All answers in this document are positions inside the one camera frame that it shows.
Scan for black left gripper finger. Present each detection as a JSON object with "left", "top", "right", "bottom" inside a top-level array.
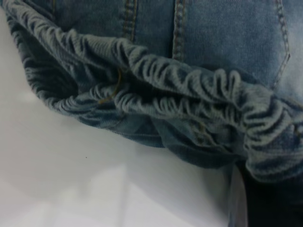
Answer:
[{"left": 239, "top": 165, "right": 303, "bottom": 227}]

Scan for blue denim shorts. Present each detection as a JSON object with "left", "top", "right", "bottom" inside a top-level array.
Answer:
[{"left": 0, "top": 0, "right": 303, "bottom": 190}]

